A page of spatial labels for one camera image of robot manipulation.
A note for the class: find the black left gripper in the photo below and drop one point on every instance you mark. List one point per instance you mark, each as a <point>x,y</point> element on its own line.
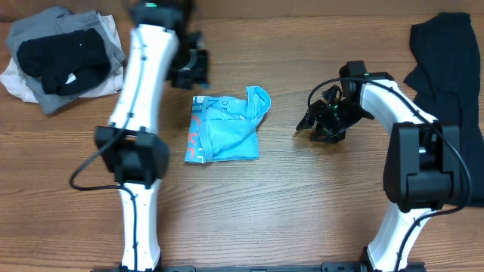
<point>198,75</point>

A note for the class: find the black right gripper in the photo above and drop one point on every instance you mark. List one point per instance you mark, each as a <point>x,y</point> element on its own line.
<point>325,123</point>

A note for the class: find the light blue t-shirt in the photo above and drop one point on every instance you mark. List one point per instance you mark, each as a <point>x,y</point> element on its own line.
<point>225,128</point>

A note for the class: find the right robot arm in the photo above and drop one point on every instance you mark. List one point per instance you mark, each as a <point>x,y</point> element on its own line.
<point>424,175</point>

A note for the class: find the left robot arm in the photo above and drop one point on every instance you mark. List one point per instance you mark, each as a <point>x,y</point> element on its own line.
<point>162,50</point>

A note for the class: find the black garment at right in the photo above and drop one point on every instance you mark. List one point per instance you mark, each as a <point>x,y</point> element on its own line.
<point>447,81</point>

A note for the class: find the grey folded garment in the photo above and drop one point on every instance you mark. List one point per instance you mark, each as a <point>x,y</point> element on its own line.
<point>55,21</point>

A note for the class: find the white folded garment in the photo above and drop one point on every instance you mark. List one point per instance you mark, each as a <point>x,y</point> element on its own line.
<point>15,82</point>

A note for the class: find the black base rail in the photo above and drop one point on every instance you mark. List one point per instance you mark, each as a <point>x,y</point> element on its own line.
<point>257,268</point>

